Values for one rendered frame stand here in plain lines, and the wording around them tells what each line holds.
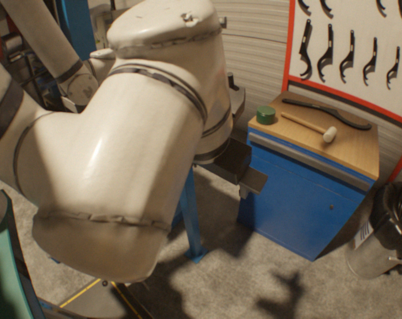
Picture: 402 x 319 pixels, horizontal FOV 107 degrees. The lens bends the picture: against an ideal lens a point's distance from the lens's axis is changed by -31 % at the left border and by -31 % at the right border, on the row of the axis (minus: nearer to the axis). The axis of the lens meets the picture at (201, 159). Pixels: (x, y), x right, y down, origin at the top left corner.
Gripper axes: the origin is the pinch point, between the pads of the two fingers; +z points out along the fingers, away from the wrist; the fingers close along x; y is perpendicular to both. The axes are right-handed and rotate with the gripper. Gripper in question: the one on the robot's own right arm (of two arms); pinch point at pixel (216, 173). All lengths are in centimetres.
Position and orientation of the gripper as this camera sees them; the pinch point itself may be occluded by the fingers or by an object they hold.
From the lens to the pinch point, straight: 42.9
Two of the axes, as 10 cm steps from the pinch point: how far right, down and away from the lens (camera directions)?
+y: -5.4, 8.0, -2.6
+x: 8.2, 4.3, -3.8
